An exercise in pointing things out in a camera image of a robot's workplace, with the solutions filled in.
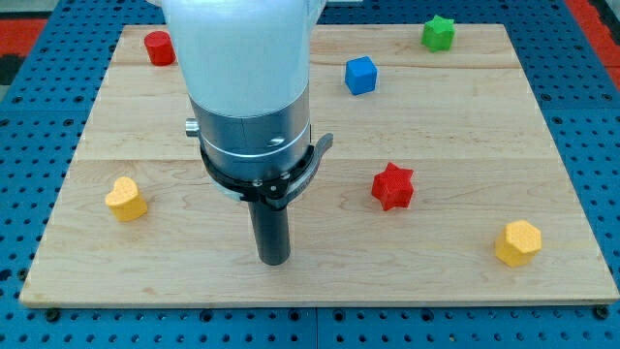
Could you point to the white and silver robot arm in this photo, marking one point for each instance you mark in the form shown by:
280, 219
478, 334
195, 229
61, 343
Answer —
246, 68

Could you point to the red star block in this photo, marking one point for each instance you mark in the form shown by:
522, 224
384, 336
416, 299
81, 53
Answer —
393, 187

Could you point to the blue cube block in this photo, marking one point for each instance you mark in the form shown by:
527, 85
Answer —
361, 75

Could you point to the yellow hexagon block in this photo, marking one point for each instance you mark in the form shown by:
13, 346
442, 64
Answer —
518, 244

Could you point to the light wooden board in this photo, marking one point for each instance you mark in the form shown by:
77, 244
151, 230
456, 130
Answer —
466, 121

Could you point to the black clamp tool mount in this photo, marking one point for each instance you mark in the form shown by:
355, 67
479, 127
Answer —
279, 191

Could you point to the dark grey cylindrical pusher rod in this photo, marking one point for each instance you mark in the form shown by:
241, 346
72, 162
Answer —
271, 231

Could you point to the green star block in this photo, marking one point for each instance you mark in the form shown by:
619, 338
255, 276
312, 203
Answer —
438, 33

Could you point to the red cylinder block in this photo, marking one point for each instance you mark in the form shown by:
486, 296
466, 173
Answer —
159, 48

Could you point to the yellow heart block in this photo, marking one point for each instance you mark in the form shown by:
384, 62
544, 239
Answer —
125, 200

